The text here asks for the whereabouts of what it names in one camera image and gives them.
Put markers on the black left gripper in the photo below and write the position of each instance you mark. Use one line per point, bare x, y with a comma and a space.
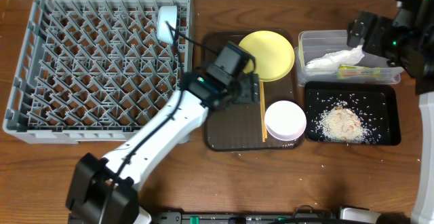
253, 87

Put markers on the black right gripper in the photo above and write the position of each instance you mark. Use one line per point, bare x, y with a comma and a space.
380, 26

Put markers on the yellow plate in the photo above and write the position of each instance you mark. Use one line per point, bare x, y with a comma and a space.
273, 53

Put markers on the green snack wrapper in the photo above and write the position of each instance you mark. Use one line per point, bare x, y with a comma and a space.
349, 71

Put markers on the rice food waste pile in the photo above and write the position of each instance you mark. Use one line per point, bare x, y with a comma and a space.
342, 117

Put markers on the light blue bowl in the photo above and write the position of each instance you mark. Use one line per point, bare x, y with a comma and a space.
166, 23

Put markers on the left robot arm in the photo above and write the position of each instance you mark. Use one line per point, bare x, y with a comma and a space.
106, 189

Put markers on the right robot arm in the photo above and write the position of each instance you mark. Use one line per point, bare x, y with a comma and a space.
407, 41

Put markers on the black waste tray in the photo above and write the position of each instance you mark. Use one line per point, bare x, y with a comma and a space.
376, 93

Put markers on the dark brown serving tray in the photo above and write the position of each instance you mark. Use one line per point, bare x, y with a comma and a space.
238, 128

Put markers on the clear plastic bin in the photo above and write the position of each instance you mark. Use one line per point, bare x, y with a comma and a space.
315, 44

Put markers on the white pink bowl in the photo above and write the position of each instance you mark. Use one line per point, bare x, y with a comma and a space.
285, 120

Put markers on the grey dish rack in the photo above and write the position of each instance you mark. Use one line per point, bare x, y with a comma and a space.
94, 70

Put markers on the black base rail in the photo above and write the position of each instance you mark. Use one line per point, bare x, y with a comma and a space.
303, 214

